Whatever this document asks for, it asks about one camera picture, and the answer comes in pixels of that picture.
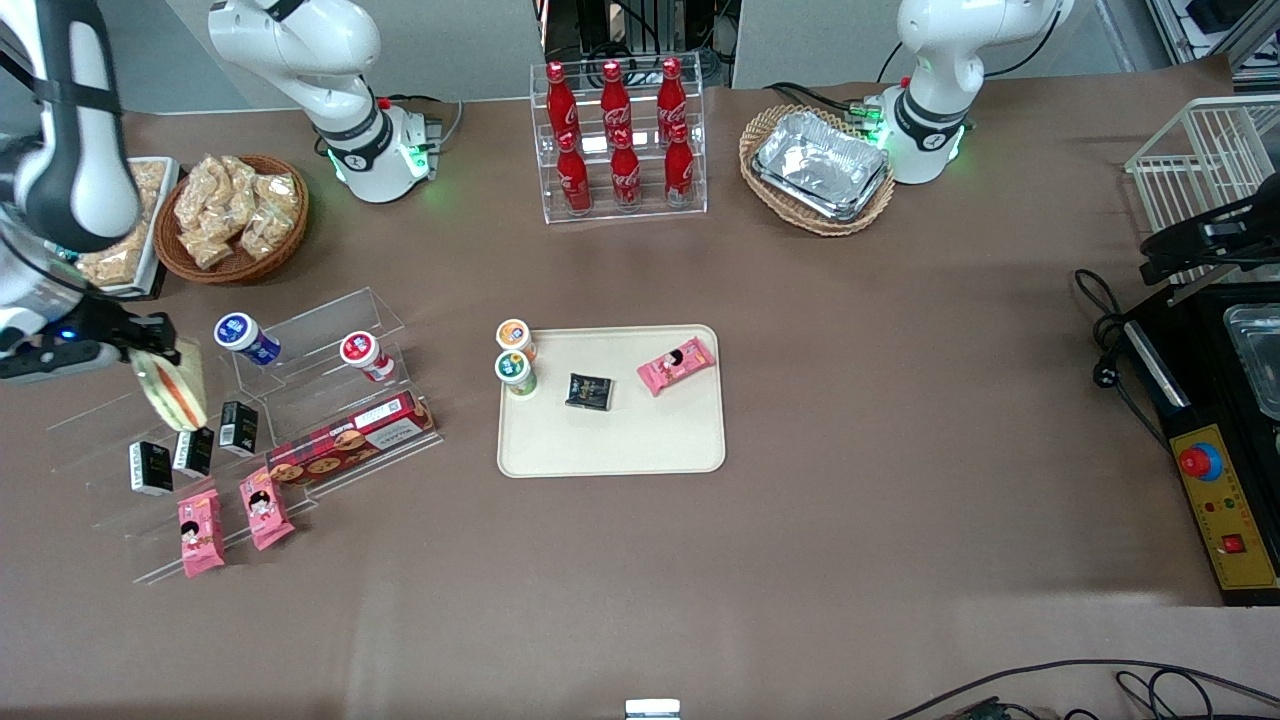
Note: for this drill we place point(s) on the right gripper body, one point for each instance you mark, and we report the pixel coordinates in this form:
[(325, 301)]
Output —
[(106, 325)]

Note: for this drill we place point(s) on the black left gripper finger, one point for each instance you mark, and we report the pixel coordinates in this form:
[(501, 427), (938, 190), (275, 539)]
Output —
[(1170, 270), (1170, 245)]

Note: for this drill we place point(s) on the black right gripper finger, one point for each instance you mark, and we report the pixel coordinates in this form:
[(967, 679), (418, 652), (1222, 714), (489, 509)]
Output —
[(150, 328), (155, 354)]

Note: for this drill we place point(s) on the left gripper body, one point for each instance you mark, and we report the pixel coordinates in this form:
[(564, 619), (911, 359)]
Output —
[(1243, 224)]

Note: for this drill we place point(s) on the triangle sandwich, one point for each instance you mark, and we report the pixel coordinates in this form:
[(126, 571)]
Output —
[(175, 390)]

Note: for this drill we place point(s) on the grey arm base connector box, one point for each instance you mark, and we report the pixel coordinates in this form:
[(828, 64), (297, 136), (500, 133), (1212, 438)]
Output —
[(428, 130)]

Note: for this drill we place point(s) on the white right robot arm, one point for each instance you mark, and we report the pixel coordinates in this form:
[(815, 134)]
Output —
[(300, 50)]

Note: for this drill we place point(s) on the clear metal machine tray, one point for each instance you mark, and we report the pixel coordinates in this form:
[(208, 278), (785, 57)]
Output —
[(1258, 360)]

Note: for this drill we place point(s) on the aluminium foil tray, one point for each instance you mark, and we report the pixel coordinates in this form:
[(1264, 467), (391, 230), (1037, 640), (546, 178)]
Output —
[(820, 155), (850, 212)]

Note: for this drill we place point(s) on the beige plastic tray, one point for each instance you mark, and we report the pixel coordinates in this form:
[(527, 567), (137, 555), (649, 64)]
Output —
[(640, 440)]

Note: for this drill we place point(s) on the golden crisp snack bag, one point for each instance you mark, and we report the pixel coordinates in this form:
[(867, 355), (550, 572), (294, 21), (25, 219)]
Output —
[(115, 268), (150, 180)]

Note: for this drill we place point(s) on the blue lid cup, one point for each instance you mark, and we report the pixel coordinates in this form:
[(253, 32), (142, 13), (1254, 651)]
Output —
[(242, 335)]

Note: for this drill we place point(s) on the clear bag of crackers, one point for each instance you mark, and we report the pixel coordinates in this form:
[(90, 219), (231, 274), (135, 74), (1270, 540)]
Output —
[(198, 195), (265, 232), (208, 248), (238, 180), (280, 190)]

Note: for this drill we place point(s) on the white rectangular snack dish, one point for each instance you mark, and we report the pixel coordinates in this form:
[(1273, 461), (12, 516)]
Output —
[(165, 230)]

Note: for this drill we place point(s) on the brown wicker snack basket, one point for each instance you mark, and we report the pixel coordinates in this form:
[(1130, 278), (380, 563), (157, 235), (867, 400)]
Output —
[(235, 270)]

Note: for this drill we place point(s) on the small black carton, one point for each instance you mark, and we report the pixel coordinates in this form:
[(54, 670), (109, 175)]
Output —
[(150, 468), (238, 428), (193, 450)]

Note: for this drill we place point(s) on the black sealing machine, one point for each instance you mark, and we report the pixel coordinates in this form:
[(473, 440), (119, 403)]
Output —
[(1200, 400)]

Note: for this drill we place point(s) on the clear acrylic stepped shelf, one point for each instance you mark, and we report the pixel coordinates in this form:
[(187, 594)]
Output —
[(320, 330)]

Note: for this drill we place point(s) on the pink snack packet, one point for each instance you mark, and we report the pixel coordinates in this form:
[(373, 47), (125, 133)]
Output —
[(676, 365), (200, 535), (265, 508)]

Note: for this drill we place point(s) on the red lid cup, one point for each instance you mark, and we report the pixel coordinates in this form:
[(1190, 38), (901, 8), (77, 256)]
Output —
[(362, 352)]

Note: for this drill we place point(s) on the red cookie box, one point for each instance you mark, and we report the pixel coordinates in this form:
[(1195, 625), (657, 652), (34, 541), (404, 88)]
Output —
[(350, 440)]

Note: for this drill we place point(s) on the green lid cup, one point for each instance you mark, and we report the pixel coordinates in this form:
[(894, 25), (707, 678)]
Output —
[(514, 370)]

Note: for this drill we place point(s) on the orange lid cup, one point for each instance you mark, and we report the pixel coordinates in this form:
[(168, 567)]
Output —
[(514, 336)]

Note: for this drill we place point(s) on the light wicker basket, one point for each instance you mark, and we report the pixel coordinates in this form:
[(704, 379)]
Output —
[(760, 135)]

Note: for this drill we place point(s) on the black snack packet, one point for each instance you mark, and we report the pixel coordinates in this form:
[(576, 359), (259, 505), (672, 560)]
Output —
[(589, 392)]

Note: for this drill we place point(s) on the red cola bottle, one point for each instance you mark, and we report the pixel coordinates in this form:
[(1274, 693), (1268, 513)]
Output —
[(679, 172), (671, 95), (573, 180), (560, 100), (614, 100), (625, 178)]

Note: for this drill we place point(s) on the clear acrylic bottle rack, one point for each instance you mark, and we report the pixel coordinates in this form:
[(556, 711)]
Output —
[(620, 215)]

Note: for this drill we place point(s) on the black equipment rack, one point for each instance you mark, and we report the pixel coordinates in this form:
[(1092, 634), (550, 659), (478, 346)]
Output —
[(640, 25)]

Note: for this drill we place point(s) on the small silver device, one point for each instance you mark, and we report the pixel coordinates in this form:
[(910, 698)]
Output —
[(652, 710)]

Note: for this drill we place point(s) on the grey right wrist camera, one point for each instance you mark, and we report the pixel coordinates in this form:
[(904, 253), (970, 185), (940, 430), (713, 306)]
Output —
[(45, 362)]

